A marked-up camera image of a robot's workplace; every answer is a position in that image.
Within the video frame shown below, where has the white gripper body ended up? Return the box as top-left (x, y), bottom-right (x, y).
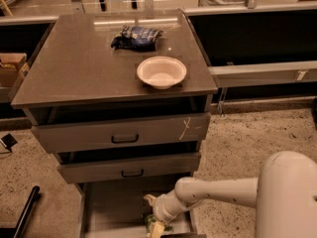
top-left (153, 190), bottom-right (189, 223)

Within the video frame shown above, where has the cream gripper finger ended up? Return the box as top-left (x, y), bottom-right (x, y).
top-left (144, 194), bottom-right (157, 206)
top-left (150, 221), bottom-right (165, 238)

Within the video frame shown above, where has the green jalapeno chip bag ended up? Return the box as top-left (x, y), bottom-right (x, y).
top-left (145, 214), bottom-right (173, 238)

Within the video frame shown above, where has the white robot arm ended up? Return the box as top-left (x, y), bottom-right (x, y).
top-left (145, 151), bottom-right (317, 238)

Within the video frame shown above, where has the bottom grey drawer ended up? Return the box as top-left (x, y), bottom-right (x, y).
top-left (78, 173), bottom-right (207, 238)

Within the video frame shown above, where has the grey drawer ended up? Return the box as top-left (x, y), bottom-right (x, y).
top-left (78, 173), bottom-right (207, 238)
top-left (57, 152), bottom-right (200, 183)
top-left (32, 113), bottom-right (210, 153)

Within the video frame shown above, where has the middle grey drawer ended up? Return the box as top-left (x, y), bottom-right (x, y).
top-left (57, 152), bottom-right (200, 183)

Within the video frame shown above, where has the grey drawer cabinet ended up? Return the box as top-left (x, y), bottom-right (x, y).
top-left (10, 9), bottom-right (219, 238)

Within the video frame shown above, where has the top grey drawer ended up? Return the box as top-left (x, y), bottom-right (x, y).
top-left (32, 113), bottom-right (210, 153)

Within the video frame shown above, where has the blue chip bag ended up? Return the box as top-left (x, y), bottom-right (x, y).
top-left (111, 26), bottom-right (163, 52)

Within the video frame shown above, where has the white bowl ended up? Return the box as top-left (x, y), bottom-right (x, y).
top-left (137, 57), bottom-right (187, 89)

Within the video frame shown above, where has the black bar on floor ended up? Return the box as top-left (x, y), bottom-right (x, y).
top-left (0, 185), bottom-right (40, 238)

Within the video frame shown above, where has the black floor device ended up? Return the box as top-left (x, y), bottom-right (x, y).
top-left (0, 133), bottom-right (17, 153)

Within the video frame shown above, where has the cardboard box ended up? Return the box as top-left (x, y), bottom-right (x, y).
top-left (0, 53), bottom-right (30, 87)

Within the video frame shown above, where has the grey low wall rail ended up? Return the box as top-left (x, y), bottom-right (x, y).
top-left (208, 60), bottom-right (317, 88)

